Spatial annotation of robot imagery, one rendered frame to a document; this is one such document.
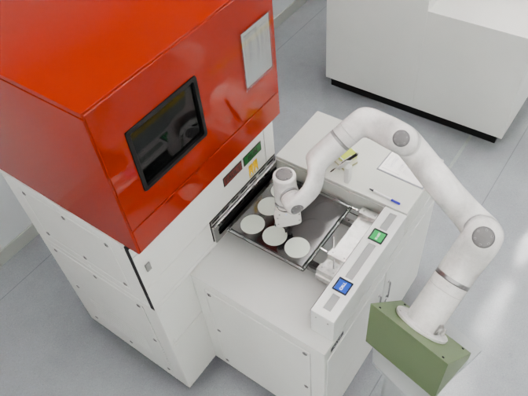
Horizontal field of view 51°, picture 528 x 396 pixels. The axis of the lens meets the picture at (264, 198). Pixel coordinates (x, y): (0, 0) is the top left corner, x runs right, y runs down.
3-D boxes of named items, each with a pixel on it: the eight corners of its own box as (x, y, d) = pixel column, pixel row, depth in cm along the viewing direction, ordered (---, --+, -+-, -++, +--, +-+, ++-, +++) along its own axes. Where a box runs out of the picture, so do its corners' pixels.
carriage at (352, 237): (314, 278, 213) (314, 274, 211) (361, 215, 232) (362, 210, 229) (333, 287, 210) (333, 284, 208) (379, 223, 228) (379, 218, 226)
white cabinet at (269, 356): (217, 363, 284) (189, 275, 223) (317, 234, 333) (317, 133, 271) (325, 436, 257) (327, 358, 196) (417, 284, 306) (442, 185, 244)
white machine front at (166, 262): (151, 308, 214) (123, 247, 184) (273, 175, 254) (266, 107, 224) (156, 312, 212) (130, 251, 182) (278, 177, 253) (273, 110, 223)
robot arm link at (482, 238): (468, 287, 186) (510, 227, 181) (467, 298, 168) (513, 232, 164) (436, 267, 189) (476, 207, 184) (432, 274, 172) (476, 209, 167)
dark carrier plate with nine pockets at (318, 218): (230, 229, 227) (230, 228, 226) (278, 176, 244) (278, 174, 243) (302, 267, 212) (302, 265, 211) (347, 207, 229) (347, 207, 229)
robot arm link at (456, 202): (479, 262, 174) (479, 256, 189) (512, 239, 171) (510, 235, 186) (379, 140, 185) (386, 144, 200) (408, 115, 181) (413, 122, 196)
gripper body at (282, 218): (274, 212, 205) (276, 231, 214) (302, 207, 206) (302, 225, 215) (270, 197, 210) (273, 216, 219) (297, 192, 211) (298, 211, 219)
